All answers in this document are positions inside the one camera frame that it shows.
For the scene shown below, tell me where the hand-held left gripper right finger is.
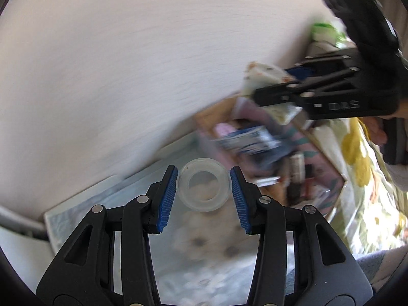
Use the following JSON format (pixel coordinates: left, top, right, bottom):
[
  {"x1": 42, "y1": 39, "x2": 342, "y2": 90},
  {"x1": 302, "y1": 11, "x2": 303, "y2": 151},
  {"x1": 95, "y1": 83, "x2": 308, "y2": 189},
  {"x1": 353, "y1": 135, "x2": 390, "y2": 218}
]
[{"x1": 229, "y1": 166, "x2": 373, "y2": 306}]

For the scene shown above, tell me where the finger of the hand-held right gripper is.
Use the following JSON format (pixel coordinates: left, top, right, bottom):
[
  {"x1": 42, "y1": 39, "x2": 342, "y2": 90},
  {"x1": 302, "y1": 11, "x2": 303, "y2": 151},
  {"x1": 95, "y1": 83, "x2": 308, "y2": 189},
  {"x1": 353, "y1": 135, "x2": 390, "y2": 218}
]
[
  {"x1": 253, "y1": 66, "x2": 359, "y2": 107},
  {"x1": 286, "y1": 54, "x2": 359, "y2": 81}
]

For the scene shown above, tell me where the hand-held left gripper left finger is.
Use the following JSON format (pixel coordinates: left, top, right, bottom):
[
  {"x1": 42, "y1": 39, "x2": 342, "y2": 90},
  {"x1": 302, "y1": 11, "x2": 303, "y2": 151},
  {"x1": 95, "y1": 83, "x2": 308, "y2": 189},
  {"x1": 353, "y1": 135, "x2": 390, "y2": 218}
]
[{"x1": 36, "y1": 165, "x2": 178, "y2": 306}]

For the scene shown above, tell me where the translucent tape roll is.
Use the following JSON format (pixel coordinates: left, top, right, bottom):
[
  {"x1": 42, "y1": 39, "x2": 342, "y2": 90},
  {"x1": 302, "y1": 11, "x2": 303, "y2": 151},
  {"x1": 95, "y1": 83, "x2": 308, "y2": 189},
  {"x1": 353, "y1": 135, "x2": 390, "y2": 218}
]
[{"x1": 176, "y1": 158, "x2": 231, "y2": 211}]

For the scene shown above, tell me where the cream floral pouch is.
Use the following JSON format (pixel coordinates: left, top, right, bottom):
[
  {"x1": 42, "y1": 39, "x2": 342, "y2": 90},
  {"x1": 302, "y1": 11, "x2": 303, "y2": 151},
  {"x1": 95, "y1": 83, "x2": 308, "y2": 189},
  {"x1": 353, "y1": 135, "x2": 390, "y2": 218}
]
[{"x1": 244, "y1": 62, "x2": 303, "y2": 125}]

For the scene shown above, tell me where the blue packet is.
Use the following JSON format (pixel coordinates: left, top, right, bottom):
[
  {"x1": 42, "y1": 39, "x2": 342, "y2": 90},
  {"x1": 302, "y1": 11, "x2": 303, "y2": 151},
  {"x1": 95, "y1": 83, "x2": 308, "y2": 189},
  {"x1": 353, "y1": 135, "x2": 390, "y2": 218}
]
[{"x1": 217, "y1": 126, "x2": 283, "y2": 161}]

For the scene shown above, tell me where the cardboard box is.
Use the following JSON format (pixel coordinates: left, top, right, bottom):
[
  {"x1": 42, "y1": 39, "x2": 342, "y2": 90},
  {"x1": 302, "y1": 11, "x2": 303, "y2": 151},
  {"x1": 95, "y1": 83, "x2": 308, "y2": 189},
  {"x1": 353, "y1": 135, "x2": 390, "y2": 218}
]
[{"x1": 193, "y1": 97, "x2": 348, "y2": 220}]

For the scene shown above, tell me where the person's right forearm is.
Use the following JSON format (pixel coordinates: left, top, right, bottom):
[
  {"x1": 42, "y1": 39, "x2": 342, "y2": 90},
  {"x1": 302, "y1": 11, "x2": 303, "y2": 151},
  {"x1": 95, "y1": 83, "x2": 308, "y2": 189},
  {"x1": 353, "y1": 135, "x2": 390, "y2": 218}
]
[{"x1": 384, "y1": 162, "x2": 408, "y2": 193}]

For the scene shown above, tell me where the person's right hand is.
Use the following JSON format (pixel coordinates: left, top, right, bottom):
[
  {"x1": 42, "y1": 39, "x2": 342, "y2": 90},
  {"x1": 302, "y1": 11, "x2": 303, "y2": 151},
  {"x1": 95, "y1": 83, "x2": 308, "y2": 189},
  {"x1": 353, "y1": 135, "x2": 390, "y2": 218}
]
[{"x1": 363, "y1": 99, "x2": 408, "y2": 147}]

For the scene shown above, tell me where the green white packet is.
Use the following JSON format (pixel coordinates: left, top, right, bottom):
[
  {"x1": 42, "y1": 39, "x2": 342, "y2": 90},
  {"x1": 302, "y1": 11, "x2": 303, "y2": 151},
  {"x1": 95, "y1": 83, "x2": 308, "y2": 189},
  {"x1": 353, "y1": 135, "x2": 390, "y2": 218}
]
[{"x1": 311, "y1": 22, "x2": 347, "y2": 44}]

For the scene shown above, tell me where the pale blue floral mat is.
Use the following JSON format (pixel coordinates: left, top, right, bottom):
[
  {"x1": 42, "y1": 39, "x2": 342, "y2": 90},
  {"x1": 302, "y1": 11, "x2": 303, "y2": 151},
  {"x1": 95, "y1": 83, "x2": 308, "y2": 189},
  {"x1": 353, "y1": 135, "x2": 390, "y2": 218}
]
[{"x1": 45, "y1": 134, "x2": 295, "y2": 306}]

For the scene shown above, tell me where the pink plush band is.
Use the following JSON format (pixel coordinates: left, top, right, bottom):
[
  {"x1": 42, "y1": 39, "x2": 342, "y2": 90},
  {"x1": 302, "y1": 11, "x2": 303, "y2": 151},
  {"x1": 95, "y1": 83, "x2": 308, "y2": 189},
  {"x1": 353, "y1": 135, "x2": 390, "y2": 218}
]
[{"x1": 213, "y1": 123, "x2": 239, "y2": 141}]

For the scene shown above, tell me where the yellow green floral blanket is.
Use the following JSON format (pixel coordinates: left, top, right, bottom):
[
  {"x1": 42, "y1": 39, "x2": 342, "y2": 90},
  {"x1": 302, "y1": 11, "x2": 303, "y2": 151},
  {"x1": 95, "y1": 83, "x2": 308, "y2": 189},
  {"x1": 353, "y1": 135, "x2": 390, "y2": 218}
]
[{"x1": 314, "y1": 118, "x2": 408, "y2": 256}]

